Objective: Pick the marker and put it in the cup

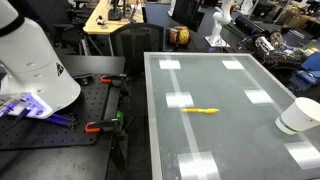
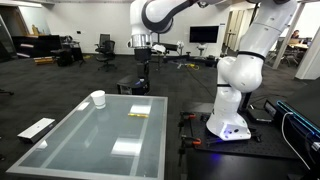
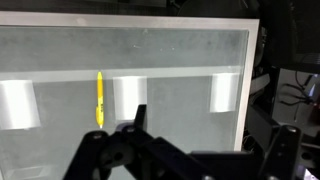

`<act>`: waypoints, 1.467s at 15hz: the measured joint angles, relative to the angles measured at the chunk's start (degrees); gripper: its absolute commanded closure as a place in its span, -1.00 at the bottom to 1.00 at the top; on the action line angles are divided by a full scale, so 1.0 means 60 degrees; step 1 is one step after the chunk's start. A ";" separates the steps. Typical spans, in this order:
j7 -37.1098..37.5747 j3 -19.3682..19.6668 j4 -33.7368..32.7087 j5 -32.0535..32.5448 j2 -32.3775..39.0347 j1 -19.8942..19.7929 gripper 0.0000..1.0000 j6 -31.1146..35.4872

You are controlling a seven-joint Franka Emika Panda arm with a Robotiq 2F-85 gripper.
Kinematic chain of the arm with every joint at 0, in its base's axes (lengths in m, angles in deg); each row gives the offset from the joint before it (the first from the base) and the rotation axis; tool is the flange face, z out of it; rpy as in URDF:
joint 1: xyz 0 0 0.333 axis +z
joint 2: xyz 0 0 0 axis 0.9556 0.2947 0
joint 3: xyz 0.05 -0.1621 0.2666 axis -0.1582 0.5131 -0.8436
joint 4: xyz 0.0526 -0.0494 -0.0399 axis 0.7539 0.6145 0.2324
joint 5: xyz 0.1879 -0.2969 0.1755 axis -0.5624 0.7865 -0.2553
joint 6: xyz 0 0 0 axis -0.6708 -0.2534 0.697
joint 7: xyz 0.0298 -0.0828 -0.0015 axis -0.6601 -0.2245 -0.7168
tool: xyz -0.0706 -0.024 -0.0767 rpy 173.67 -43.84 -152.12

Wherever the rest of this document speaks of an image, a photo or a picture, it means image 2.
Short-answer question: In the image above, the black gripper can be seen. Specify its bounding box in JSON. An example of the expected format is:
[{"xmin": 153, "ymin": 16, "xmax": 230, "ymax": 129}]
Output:
[{"xmin": 134, "ymin": 47, "xmax": 153, "ymax": 82}]

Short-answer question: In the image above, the yellow marker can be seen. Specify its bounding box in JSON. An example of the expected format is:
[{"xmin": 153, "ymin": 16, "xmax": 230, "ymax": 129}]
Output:
[{"xmin": 127, "ymin": 113, "xmax": 150, "ymax": 119}]

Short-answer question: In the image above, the white paper cup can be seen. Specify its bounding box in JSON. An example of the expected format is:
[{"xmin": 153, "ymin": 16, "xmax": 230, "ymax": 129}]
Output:
[{"xmin": 90, "ymin": 89, "xmax": 107, "ymax": 110}]

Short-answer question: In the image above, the black low stool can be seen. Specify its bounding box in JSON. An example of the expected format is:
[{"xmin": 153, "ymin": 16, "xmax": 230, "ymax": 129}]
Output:
[{"xmin": 116, "ymin": 74, "xmax": 150, "ymax": 96}]

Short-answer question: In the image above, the black office chair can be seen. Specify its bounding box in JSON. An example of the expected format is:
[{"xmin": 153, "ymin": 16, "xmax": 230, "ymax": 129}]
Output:
[{"xmin": 95, "ymin": 39, "xmax": 118, "ymax": 73}]

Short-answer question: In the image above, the grey office chair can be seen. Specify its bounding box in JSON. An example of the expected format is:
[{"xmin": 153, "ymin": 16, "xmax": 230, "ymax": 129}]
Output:
[{"xmin": 98, "ymin": 33, "xmax": 112, "ymax": 48}]

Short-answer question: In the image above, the yellow wooden pallet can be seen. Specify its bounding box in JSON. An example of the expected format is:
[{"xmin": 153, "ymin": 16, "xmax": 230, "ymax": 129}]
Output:
[{"xmin": 33, "ymin": 56, "xmax": 56, "ymax": 66}]

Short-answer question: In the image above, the black desk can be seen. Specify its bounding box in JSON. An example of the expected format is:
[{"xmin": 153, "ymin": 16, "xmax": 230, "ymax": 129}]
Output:
[{"xmin": 11, "ymin": 34, "xmax": 84, "ymax": 67}]

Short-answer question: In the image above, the white flat box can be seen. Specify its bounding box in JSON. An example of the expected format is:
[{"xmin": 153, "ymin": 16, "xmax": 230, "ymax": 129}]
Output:
[{"xmin": 17, "ymin": 117, "xmax": 57, "ymax": 144}]

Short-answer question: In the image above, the small black box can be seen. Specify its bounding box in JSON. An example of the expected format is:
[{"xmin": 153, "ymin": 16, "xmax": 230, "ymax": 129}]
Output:
[{"xmin": 246, "ymin": 108, "xmax": 275, "ymax": 125}]

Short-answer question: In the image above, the seated person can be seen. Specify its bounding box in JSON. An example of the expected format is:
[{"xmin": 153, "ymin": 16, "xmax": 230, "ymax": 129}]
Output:
[{"xmin": 290, "ymin": 29, "xmax": 301, "ymax": 40}]

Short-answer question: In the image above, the black computer case blue light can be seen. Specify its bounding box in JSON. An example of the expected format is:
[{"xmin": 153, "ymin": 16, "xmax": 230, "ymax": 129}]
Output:
[{"xmin": 264, "ymin": 77, "xmax": 320, "ymax": 180}]

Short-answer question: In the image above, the yellow floor cable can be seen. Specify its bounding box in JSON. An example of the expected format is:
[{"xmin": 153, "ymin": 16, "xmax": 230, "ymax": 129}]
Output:
[{"xmin": 184, "ymin": 62, "xmax": 201, "ymax": 71}]

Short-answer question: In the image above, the orange handled black clamp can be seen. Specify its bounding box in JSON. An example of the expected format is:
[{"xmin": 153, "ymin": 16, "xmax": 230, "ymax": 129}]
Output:
[
  {"xmin": 178, "ymin": 134, "xmax": 203, "ymax": 168},
  {"xmin": 178, "ymin": 111, "xmax": 197, "ymax": 135}
]

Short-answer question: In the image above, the black wall monitor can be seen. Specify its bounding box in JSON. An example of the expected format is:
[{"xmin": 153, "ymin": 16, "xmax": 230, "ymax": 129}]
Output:
[{"xmin": 189, "ymin": 25, "xmax": 220, "ymax": 44}]

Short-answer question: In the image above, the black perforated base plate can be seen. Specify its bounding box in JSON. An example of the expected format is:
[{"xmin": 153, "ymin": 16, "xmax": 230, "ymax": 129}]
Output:
[{"xmin": 185, "ymin": 111, "xmax": 301, "ymax": 160}]

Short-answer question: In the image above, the white cable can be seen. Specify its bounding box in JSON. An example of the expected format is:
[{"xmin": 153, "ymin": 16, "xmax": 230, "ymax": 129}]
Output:
[{"xmin": 280, "ymin": 111, "xmax": 313, "ymax": 171}]

